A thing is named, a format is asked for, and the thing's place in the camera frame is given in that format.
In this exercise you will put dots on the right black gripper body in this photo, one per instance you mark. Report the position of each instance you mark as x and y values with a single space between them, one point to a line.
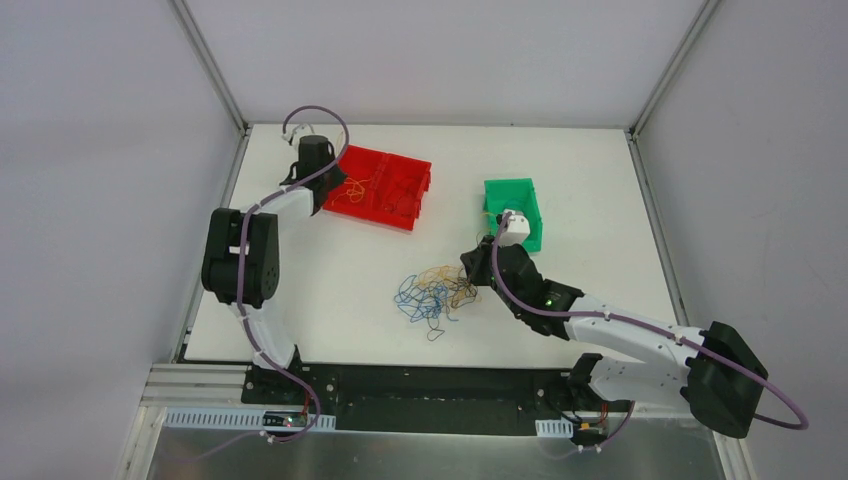
477 264

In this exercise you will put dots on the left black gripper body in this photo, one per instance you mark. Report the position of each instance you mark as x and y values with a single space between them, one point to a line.
318 201

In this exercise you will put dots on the green plastic bin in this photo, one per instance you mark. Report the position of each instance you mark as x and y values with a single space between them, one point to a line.
518 195

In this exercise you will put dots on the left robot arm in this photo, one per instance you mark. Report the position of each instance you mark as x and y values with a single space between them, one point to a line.
242 265

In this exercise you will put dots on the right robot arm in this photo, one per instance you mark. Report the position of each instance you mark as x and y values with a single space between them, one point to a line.
708 372

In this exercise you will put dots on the red plastic bin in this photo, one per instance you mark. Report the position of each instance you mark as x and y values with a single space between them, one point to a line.
381 187

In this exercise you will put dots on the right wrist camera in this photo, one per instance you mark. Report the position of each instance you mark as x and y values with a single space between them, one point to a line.
517 228

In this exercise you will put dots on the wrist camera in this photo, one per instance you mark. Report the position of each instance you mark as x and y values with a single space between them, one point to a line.
517 228
292 135

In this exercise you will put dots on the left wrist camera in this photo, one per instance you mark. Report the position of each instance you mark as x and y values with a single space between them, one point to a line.
292 135

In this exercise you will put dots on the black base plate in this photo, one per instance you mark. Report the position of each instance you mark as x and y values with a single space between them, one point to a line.
433 400

